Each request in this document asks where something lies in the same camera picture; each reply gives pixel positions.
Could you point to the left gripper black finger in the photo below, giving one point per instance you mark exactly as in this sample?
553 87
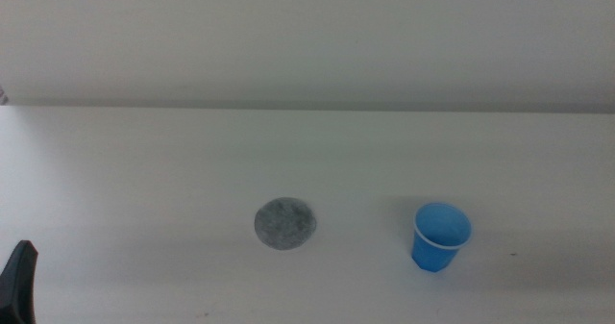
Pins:
18 285

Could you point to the round grey cup mat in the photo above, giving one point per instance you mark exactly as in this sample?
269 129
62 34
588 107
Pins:
285 223

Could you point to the blue plastic cup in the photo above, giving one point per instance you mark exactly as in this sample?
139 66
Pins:
435 256

